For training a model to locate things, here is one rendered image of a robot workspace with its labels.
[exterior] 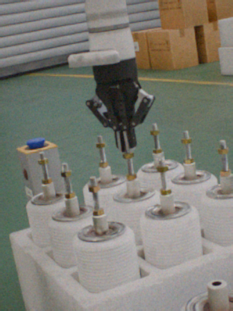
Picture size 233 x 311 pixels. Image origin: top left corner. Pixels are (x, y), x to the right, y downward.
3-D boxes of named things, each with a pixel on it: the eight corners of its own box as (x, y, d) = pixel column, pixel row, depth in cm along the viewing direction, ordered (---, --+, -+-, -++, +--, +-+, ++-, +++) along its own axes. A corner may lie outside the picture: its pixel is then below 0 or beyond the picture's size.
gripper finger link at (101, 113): (95, 95, 110) (118, 118, 109) (90, 103, 111) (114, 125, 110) (87, 98, 108) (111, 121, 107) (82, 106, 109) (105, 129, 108)
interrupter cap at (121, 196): (136, 207, 106) (136, 203, 105) (104, 202, 111) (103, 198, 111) (164, 192, 111) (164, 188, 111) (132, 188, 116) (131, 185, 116)
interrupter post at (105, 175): (112, 180, 122) (109, 164, 122) (114, 184, 120) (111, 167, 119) (100, 183, 122) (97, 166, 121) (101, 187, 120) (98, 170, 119)
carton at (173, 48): (199, 64, 475) (193, 26, 468) (174, 70, 464) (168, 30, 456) (176, 64, 500) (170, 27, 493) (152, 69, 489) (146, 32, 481)
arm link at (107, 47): (66, 69, 101) (60, 32, 99) (102, 58, 110) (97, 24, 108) (114, 64, 96) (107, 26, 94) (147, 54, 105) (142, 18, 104)
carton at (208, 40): (230, 57, 492) (226, 20, 484) (208, 62, 480) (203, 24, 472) (206, 57, 517) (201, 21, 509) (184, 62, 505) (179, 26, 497)
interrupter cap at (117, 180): (123, 175, 125) (123, 171, 125) (129, 185, 118) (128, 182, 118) (86, 182, 124) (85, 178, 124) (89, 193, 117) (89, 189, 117)
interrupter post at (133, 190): (134, 200, 109) (132, 182, 108) (125, 198, 111) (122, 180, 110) (143, 195, 111) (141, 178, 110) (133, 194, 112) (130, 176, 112)
